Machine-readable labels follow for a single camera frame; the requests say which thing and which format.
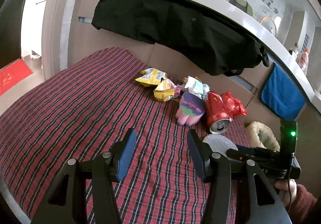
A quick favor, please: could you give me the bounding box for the red soda can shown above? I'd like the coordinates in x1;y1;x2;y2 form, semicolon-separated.
205;91;232;134

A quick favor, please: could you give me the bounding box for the red plastic bag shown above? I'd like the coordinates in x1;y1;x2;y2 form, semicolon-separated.
220;91;247;118

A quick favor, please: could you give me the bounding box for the white blue wrapper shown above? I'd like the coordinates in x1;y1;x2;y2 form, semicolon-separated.
178;76;210;101

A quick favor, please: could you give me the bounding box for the yellow snack wrapper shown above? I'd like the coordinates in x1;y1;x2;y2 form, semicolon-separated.
135;68;167;87

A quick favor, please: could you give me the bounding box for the red sleeve forearm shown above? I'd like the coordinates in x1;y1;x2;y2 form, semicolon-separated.
288;184;321;224

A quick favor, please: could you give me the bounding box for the trash bin with beige liner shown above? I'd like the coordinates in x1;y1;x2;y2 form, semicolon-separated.
245;121;280;151

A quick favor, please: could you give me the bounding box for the person's right hand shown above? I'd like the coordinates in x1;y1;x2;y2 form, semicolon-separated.
274;179;297;207

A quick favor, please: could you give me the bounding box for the blue towel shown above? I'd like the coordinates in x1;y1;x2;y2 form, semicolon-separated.
260;63;305;121

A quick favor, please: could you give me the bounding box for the red plaid cloth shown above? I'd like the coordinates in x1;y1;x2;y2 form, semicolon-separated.
0;47;251;224

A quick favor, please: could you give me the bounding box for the orange bottle on counter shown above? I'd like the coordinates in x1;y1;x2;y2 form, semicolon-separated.
298;48;309;74

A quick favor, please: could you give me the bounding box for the pink purple paper cup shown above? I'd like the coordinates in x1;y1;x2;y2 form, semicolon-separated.
176;92;205;126

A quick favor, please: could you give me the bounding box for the yellow crumpled chip bag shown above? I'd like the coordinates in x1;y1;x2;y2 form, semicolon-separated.
153;78;181;102

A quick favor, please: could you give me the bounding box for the red floor mat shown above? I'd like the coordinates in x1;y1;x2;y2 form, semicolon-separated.
0;59;33;95

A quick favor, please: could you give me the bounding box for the grey countertop edge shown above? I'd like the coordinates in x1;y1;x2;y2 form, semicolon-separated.
189;0;320;111

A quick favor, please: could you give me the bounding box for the black hanging garment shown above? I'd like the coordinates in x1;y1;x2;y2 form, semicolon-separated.
91;0;269;77

